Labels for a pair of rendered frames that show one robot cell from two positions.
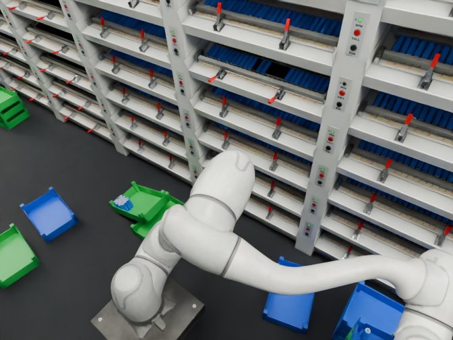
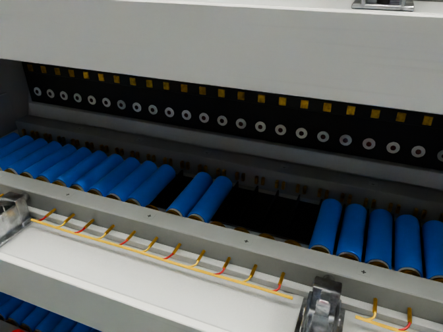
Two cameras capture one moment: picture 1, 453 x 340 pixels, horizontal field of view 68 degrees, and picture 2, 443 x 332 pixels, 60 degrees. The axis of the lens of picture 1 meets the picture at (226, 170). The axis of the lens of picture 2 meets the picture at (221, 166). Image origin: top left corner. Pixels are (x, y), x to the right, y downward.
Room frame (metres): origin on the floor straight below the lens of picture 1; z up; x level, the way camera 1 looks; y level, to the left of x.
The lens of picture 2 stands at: (0.86, -0.08, 1.05)
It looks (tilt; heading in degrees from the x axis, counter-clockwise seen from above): 14 degrees down; 342
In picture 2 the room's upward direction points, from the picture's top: 7 degrees clockwise
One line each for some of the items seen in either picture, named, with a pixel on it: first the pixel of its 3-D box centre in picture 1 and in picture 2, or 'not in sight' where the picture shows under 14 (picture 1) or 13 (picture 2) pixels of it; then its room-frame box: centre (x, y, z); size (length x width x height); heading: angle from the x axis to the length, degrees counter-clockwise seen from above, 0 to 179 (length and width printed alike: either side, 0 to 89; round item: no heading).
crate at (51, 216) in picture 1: (49, 213); not in sight; (1.21, 1.06, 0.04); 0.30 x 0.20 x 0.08; 42
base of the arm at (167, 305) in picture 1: (147, 307); not in sight; (0.53, 0.35, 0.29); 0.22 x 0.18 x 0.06; 43
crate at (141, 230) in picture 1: (162, 219); not in sight; (1.12, 0.38, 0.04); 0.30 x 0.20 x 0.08; 143
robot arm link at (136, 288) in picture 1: (136, 288); not in sight; (0.55, 0.36, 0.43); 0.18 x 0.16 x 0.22; 155
